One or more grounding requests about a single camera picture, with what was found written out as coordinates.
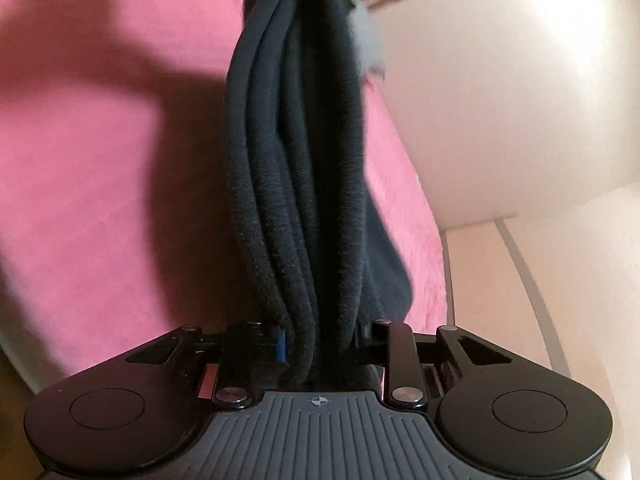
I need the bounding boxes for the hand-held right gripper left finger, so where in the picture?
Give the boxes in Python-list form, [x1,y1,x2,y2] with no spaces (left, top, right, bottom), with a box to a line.
[125,321,288,407]

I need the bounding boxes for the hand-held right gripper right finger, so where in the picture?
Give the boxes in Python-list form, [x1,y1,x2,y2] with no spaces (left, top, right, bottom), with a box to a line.
[354,318,517,407]

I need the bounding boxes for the dark grey pants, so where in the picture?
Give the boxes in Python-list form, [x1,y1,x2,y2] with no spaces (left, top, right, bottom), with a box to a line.
[222,0,417,392]

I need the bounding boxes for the pink fleece blanket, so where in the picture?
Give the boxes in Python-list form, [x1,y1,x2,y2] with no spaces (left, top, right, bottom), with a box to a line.
[0,0,453,396]

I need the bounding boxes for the light grey cloth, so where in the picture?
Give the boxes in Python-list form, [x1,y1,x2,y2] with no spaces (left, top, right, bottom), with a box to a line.
[336,0,389,85]

